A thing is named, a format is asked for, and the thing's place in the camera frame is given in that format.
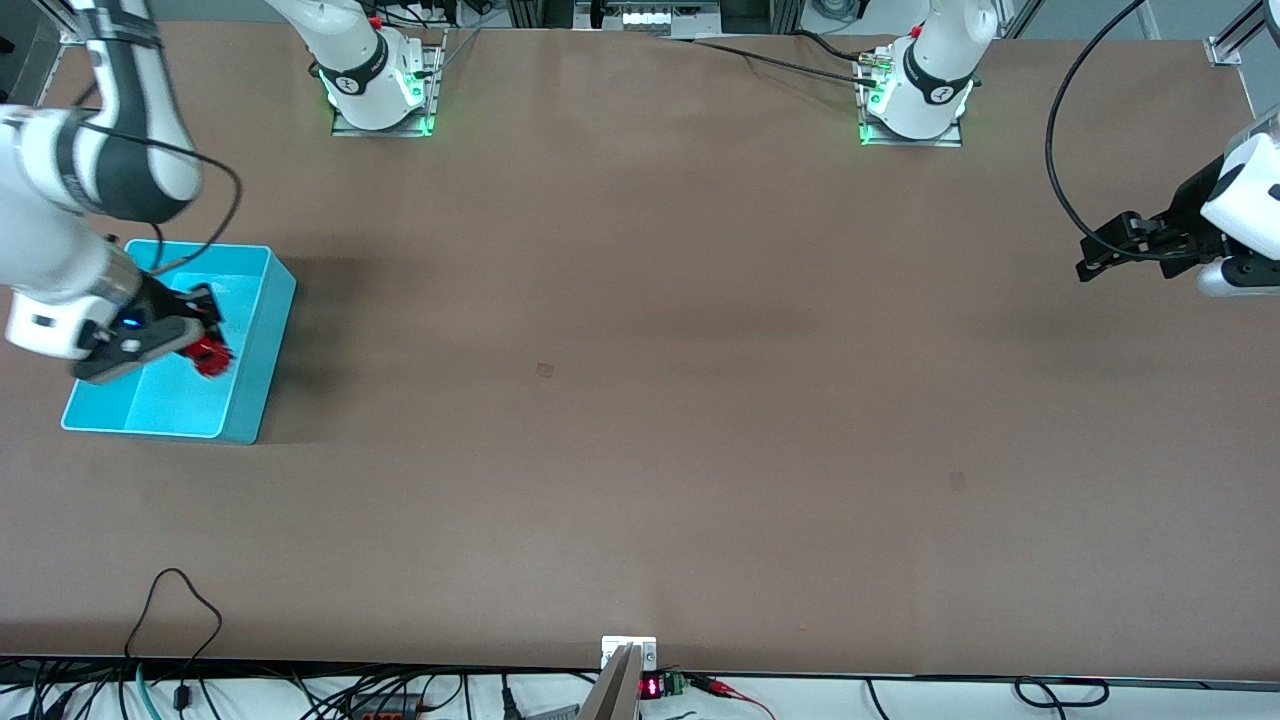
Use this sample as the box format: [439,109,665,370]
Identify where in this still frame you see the blue plastic box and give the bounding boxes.
[60,238,298,446]

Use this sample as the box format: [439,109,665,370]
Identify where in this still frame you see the black power strip red switches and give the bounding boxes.
[348,694,423,719]

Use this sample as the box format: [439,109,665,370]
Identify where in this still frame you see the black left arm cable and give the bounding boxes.
[1045,0,1216,264]

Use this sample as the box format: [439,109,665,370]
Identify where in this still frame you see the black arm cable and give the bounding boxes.
[75,120,244,276]
[1045,0,1216,264]

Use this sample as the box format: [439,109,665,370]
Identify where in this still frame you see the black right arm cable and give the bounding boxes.
[75,120,244,276]

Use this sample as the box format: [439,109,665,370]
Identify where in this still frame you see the aluminium frame profile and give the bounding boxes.
[1205,0,1280,67]
[38,0,99,46]

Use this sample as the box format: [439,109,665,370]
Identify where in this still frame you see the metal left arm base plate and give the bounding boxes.
[855,45,966,149]

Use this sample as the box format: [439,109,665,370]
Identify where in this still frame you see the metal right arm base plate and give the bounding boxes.
[330,28,446,138]

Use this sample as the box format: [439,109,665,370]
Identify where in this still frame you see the thick black table cable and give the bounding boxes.
[795,30,871,63]

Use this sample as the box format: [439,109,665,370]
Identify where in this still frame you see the black looped cable with block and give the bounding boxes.
[125,568,223,713]

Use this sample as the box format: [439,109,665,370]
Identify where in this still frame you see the thin black table cable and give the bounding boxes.
[655,36,886,86]

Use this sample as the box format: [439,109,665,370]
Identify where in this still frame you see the black coiled cable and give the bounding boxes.
[1014,677,1111,708]

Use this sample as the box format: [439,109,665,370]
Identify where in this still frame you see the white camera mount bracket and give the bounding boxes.
[602,636,658,671]

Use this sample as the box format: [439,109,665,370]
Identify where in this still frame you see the grey metal camera bar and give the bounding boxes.
[578,645,641,720]

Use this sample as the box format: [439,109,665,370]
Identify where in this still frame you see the red clip wire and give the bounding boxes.
[688,676,776,720]

